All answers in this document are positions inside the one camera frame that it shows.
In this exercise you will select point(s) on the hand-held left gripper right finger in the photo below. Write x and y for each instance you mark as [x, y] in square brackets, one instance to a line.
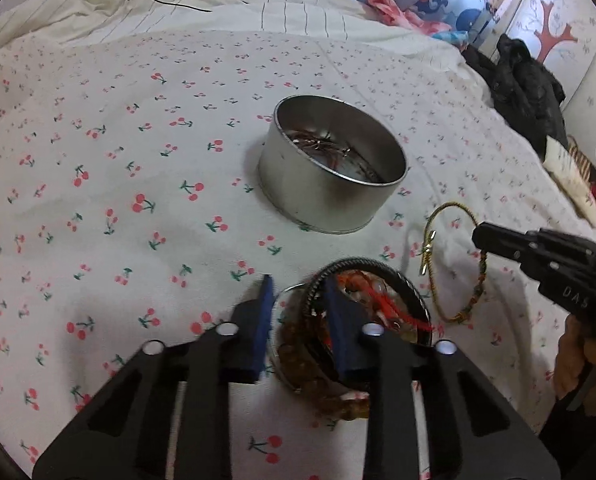
[339, 330]

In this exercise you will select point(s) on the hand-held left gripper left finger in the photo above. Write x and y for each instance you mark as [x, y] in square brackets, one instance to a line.
[263, 320]

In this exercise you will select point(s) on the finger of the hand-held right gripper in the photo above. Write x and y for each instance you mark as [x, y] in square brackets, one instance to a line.
[503, 240]

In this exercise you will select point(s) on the black spiral bangle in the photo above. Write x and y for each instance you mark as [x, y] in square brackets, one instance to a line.
[378, 263]

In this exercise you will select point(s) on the round metal tin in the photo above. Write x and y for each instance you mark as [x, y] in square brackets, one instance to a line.
[328, 195]

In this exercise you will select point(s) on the person's right hand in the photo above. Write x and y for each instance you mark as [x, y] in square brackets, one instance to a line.
[573, 360]

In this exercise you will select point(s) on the black jacket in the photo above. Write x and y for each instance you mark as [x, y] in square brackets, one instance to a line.
[523, 90]

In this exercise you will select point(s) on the cherry print bedsheet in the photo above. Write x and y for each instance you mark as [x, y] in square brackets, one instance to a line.
[127, 160]

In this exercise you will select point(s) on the white wardrobe red tree decal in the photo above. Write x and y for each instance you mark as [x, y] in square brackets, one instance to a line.
[558, 20]

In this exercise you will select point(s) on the pink cloth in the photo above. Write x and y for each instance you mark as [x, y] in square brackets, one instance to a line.
[393, 7]

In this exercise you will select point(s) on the white striped quilt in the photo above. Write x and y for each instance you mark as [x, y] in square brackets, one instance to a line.
[127, 10]

